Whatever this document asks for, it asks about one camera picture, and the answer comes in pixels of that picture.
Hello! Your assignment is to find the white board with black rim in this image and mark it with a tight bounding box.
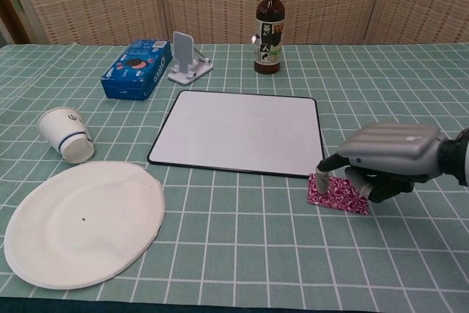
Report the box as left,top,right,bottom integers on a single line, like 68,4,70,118
147,89,326,178

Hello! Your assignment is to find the pink patterned packet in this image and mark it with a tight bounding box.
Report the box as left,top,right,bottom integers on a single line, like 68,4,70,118
306,172,369,216

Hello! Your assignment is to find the green grid tablecloth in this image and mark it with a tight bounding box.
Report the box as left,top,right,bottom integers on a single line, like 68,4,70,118
0,43,469,306

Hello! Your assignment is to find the blue Oreo cookie box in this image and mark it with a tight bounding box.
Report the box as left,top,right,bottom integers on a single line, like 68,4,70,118
100,38,173,100

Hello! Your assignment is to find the white paper plate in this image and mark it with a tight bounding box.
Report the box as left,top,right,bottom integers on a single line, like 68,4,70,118
4,161,166,290

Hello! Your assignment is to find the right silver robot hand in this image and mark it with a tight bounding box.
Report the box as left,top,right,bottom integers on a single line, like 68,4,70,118
317,122,446,204

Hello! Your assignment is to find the dark tea bottle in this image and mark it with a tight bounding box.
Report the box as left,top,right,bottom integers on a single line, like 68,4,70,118
254,0,287,75

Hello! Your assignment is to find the bamboo folding screen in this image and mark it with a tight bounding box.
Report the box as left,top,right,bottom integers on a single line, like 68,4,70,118
0,0,469,45

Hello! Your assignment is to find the white paper cup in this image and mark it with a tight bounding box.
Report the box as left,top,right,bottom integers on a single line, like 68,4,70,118
37,106,95,164

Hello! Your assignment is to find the white phone stand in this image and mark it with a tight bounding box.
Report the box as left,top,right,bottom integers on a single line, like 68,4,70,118
167,31,213,85

